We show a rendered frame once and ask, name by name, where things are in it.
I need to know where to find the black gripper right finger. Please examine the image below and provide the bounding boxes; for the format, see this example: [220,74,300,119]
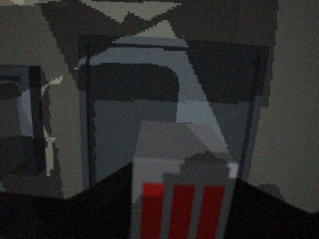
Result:
[223,177,319,239]

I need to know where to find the grey box with red and blue stripes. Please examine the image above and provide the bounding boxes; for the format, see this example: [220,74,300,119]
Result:
[0,80,25,180]

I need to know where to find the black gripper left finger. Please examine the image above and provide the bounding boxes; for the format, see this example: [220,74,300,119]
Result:
[0,163,133,239]

